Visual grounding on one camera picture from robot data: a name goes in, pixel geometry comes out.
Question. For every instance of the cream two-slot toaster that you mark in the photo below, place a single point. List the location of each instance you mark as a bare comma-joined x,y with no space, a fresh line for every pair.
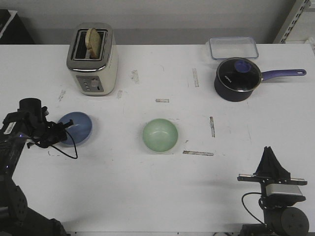
94,77

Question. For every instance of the slice of toast bread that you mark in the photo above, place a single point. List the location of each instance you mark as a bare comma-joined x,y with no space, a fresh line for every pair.
93,43

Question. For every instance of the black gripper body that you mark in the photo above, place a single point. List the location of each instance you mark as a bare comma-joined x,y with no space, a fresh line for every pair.
264,181
53,134

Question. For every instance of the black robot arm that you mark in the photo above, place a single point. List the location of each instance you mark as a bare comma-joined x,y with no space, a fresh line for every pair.
281,218
25,127

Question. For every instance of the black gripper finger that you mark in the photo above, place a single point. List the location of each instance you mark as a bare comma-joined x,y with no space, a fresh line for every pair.
276,169
65,124
264,167

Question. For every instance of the green bowl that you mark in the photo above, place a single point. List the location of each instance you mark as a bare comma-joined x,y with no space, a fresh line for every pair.
160,135

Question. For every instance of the blue bowl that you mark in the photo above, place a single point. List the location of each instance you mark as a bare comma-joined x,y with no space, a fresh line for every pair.
81,128

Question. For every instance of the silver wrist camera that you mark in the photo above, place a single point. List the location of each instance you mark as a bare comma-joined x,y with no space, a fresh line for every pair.
283,189

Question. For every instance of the glass pot lid blue knob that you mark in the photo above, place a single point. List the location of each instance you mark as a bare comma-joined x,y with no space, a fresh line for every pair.
239,74

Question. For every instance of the clear plastic food container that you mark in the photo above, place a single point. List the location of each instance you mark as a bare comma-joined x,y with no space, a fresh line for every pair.
234,46

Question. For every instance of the white metal shelf upright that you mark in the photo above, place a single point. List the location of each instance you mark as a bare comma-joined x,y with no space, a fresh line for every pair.
299,25

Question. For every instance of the dark blue saucepan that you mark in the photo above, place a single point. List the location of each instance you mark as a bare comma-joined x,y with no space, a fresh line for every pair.
235,96

